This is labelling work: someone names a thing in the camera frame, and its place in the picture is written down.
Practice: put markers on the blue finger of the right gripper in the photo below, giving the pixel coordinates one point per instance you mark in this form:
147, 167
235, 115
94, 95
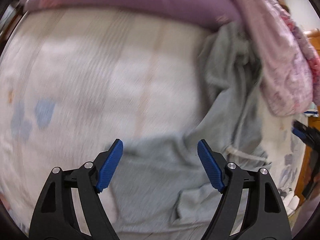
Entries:
303, 133

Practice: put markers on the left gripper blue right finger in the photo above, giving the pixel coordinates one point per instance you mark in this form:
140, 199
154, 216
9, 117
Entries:
265, 215

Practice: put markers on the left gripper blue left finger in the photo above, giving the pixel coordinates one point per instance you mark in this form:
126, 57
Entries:
54, 214

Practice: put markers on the grey hoodie with white drawstring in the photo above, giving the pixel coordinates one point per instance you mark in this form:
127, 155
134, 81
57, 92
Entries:
160, 184

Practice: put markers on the purple floral quilt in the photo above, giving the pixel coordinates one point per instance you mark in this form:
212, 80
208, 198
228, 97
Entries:
291, 63

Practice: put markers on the wooden headboard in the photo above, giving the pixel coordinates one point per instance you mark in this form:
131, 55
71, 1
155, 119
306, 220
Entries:
309, 173

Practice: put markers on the floral bed sheet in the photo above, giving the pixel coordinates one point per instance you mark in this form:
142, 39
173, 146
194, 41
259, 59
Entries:
73, 81

